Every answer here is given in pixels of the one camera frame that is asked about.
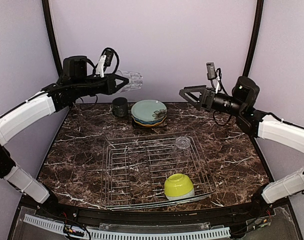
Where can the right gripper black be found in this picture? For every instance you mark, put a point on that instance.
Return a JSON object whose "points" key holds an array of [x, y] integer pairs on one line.
{"points": [[207, 98]]}

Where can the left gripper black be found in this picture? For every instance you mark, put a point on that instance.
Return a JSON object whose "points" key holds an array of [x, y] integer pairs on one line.
{"points": [[111, 84]]}

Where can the clear glass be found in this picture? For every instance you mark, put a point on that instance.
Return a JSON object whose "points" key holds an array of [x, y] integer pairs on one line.
{"points": [[135, 80], [182, 146]]}

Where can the grey mug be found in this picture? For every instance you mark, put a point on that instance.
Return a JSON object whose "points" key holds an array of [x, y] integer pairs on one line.
{"points": [[120, 107]]}

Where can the light green flower plate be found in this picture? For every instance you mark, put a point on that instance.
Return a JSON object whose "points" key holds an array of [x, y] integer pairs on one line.
{"points": [[149, 110]]}

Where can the blue dotted plate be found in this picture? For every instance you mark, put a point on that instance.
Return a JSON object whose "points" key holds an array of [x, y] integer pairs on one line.
{"points": [[149, 122]]}

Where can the yellow dotted plate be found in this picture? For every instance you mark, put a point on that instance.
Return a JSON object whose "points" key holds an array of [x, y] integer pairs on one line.
{"points": [[148, 125]]}

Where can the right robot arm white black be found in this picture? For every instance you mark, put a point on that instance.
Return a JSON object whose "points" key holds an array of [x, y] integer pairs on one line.
{"points": [[255, 123]]}

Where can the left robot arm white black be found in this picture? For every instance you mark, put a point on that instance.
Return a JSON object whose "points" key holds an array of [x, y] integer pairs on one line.
{"points": [[73, 83]]}

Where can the lime green bowl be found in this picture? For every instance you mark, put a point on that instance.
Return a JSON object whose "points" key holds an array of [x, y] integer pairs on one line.
{"points": [[178, 186]]}

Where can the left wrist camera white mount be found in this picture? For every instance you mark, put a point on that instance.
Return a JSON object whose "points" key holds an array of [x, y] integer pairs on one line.
{"points": [[105, 61]]}

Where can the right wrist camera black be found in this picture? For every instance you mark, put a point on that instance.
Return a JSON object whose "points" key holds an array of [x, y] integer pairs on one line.
{"points": [[214, 75]]}

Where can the wire dish rack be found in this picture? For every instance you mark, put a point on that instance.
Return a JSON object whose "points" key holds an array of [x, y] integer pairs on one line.
{"points": [[134, 170]]}

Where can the left black frame post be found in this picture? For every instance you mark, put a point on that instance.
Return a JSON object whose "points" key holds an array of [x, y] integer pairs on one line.
{"points": [[51, 36]]}

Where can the black frame post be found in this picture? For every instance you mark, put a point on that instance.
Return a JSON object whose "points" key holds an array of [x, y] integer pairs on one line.
{"points": [[51, 36], [254, 37]]}

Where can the right black frame post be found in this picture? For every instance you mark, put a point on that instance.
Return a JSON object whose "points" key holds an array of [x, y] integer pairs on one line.
{"points": [[254, 37]]}

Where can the white slotted cable duct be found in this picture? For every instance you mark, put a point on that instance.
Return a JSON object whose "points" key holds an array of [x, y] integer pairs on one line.
{"points": [[202, 231]]}

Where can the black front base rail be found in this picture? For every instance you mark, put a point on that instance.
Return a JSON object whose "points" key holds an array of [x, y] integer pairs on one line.
{"points": [[277, 222]]}

